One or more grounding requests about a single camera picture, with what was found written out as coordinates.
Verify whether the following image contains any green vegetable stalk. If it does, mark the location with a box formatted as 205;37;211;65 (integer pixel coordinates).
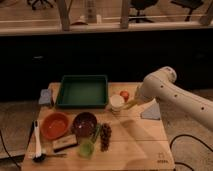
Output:
91;123;102;143

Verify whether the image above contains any white spatula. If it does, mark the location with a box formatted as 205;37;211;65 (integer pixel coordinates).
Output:
34;120;42;158

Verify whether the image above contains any black cable right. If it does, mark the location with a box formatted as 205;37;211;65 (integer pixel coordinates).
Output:
169;133;213;171

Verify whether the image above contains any small green cup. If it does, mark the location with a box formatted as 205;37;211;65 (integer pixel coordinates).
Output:
78;139;94;158

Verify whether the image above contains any grey folded cloth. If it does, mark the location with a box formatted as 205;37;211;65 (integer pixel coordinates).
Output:
141;102;161;120

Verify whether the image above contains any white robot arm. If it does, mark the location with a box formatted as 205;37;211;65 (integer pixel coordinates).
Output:
134;66;213;132

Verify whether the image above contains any yellow banana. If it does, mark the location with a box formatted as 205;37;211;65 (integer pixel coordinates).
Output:
122;99;137;110

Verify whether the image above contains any dark maroon bowl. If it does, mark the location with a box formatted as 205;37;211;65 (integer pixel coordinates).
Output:
72;112;97;137

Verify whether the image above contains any black cable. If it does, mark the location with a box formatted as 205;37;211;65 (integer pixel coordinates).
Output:
169;133;213;171
0;129;22;170

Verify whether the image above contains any wooden block eraser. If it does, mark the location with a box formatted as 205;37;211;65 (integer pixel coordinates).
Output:
53;135;78;152

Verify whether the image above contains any brown grape bunch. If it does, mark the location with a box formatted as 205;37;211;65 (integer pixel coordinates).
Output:
100;123;112;152

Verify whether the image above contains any white paper cup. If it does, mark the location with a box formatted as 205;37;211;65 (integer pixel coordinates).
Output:
109;95;125;112

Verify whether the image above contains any black spoon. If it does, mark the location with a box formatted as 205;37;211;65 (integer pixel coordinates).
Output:
33;153;67;163

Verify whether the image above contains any small red tomato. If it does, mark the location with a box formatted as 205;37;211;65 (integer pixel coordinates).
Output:
120;90;129;101

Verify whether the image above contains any black cable left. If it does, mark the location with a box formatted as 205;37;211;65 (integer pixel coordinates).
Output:
0;129;22;170

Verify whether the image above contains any orange plastic bowl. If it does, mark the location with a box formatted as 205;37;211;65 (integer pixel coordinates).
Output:
41;112;70;140

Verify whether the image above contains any green plastic tray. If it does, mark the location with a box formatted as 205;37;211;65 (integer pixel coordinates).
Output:
55;75;108;109

